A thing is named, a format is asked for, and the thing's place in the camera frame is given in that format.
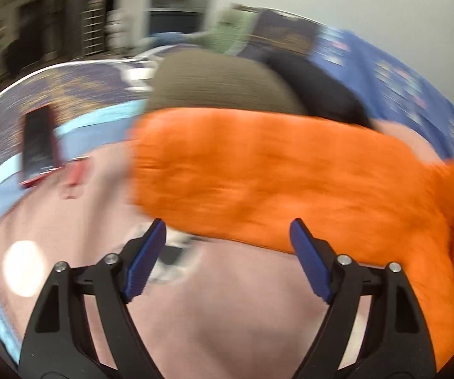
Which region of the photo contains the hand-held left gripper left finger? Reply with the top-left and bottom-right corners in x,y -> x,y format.
18,218 -> 167,379

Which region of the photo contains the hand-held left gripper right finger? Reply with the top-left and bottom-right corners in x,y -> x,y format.
289,218 -> 437,379

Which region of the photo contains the orange puffer jacket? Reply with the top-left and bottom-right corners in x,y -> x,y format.
129,107 -> 454,370

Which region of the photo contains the pink dotted blanket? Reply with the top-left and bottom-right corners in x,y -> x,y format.
0,120 -> 454,379

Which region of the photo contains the red smartphone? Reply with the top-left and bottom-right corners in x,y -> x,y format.
18,103 -> 65,188

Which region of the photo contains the dark garment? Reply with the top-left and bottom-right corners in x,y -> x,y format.
261,52 -> 376,130

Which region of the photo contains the brown knit garment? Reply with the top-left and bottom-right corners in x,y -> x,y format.
145,49 -> 310,116

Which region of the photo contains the blue printed cloth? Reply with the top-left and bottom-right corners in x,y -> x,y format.
227,5 -> 454,162

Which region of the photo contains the dark shelf rack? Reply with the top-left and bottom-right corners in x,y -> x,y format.
80,2 -> 107,57

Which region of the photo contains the pale green pillow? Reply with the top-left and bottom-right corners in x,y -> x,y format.
202,8 -> 257,54

